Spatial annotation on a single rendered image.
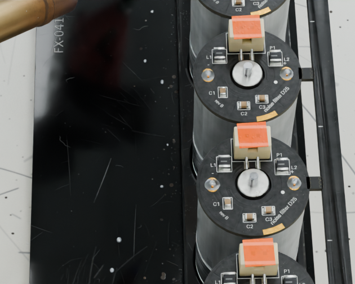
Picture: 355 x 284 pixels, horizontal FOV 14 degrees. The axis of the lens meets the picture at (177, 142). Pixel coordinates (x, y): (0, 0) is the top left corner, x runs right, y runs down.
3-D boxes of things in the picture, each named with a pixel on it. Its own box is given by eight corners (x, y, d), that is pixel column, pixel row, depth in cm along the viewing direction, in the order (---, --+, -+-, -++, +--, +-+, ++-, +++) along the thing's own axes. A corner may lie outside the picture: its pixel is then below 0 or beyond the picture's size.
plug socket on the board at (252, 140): (234, 170, 32) (235, 156, 31) (233, 136, 32) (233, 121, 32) (270, 169, 32) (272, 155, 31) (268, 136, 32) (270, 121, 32)
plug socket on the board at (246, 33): (229, 62, 33) (230, 47, 33) (227, 30, 34) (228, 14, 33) (263, 61, 33) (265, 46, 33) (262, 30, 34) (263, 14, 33)
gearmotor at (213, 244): (196, 319, 35) (199, 234, 31) (193, 229, 37) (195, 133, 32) (295, 317, 36) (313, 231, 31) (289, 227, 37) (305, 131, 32)
